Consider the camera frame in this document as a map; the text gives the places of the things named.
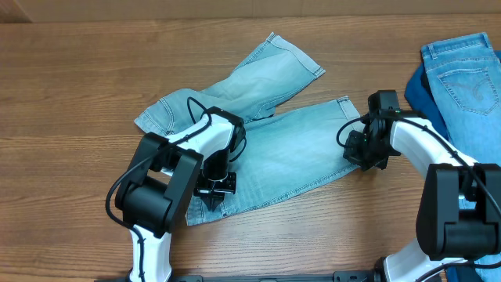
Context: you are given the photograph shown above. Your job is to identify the light blue denim shorts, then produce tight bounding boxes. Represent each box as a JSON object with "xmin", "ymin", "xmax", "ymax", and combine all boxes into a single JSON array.
[{"xmin": 135, "ymin": 34, "xmax": 362, "ymax": 226}]

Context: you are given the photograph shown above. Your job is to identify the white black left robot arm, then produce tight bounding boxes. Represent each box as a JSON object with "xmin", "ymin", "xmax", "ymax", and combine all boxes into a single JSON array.
[{"xmin": 105, "ymin": 107, "xmax": 247, "ymax": 281}]

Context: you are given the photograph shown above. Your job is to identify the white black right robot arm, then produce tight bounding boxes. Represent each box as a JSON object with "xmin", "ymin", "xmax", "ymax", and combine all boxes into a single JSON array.
[{"xmin": 342, "ymin": 110, "xmax": 500, "ymax": 281}]

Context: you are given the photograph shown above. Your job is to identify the dark blue garment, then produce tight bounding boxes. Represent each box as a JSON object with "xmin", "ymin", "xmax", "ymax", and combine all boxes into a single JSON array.
[{"xmin": 404, "ymin": 63, "xmax": 483, "ymax": 282}]

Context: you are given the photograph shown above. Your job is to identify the medium blue denim jeans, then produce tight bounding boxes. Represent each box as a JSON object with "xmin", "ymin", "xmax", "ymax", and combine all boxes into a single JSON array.
[{"xmin": 420, "ymin": 32, "xmax": 501, "ymax": 282}]

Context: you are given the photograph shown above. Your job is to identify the brown cardboard box wall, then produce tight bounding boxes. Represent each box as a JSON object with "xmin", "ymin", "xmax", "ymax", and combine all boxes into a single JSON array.
[{"xmin": 1, "ymin": 0, "xmax": 500, "ymax": 23}]

